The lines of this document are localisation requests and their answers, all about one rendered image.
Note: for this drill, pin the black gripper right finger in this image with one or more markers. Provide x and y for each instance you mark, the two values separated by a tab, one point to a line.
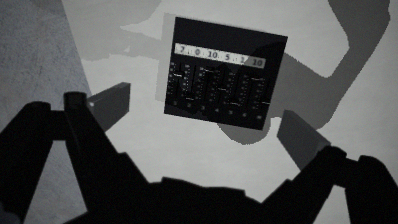
371	192

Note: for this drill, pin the black lighting desk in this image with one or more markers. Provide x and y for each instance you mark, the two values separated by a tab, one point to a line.
213	67

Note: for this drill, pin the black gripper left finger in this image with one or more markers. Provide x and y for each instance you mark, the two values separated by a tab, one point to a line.
101	171

